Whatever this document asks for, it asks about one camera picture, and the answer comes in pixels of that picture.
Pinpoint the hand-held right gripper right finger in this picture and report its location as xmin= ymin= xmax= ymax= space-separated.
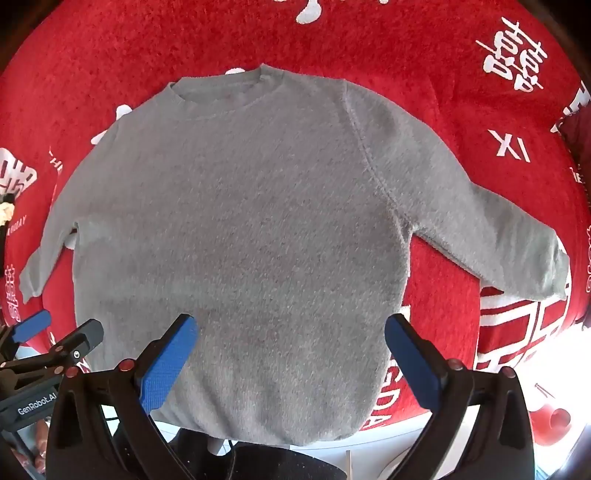
xmin=385 ymin=313 xmax=537 ymax=480

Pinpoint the dark red cloth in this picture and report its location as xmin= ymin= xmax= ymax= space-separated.
xmin=551 ymin=110 xmax=591 ymax=186

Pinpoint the grey knit sweater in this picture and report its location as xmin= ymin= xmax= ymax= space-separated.
xmin=21 ymin=65 xmax=570 ymax=447

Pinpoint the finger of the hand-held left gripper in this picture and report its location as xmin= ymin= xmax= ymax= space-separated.
xmin=0 ymin=319 xmax=105 ymax=394
xmin=0 ymin=310 xmax=52 ymax=366

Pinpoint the red round object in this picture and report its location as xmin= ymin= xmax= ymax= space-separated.
xmin=530 ymin=401 xmax=574 ymax=447

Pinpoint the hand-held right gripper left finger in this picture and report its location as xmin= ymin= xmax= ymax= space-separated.
xmin=46 ymin=314 xmax=200 ymax=480

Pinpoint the cream fluffy object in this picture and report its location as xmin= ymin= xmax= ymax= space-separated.
xmin=0 ymin=193 xmax=17 ymax=228

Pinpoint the red printed blanket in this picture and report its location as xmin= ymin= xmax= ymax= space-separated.
xmin=0 ymin=0 xmax=591 ymax=432

